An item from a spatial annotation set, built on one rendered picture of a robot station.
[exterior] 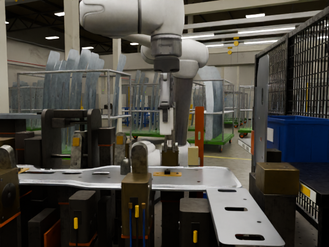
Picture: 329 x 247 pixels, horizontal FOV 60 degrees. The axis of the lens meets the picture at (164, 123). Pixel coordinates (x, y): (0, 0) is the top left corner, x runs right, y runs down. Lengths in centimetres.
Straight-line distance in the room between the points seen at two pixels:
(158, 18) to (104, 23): 14
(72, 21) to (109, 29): 825
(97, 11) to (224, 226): 60
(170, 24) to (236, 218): 52
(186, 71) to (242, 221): 94
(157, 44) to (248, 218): 50
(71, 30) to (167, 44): 827
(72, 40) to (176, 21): 819
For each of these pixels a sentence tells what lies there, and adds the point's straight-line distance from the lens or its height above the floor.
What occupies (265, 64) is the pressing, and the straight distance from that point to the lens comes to 83.
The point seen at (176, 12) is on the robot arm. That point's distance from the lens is 83.
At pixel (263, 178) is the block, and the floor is 104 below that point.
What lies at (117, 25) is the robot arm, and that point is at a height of 142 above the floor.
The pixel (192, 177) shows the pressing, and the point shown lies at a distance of 84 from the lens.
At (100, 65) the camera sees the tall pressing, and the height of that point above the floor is 191.
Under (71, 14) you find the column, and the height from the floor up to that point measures 373.
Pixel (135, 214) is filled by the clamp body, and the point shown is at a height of 98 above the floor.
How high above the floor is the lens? 121
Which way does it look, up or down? 4 degrees down
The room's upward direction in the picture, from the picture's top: straight up
